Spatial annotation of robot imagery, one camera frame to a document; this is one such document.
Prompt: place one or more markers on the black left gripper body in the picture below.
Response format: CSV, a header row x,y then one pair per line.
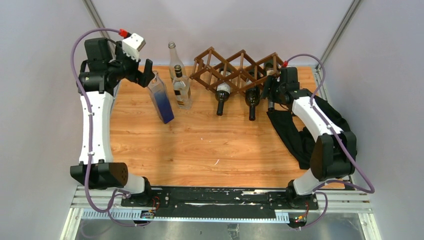
x,y
127,67

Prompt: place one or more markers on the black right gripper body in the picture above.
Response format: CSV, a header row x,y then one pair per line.
x,y
277,90

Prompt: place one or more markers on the blue square bottle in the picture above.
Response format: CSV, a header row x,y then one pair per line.
x,y
159,96

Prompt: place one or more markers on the clear bottle with dark label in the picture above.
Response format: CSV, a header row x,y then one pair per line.
x,y
174,60

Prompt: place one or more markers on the clear whisky bottle black label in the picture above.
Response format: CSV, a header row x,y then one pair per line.
x,y
182,89

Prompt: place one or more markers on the dark wine bottle white label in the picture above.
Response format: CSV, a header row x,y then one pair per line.
x,y
222,94

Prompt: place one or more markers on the dark wine bottle silver neck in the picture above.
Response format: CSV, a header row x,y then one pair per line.
x,y
272,74

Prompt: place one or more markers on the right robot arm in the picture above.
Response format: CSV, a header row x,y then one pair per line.
x,y
334,148

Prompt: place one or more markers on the brown wooden wine rack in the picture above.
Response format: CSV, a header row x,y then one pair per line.
x,y
239,70

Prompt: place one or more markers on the black cloth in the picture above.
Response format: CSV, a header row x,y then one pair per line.
x,y
302,145

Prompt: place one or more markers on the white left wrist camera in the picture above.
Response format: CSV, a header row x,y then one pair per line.
x,y
132,45

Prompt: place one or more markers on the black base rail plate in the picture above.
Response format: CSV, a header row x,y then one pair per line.
x,y
226,203

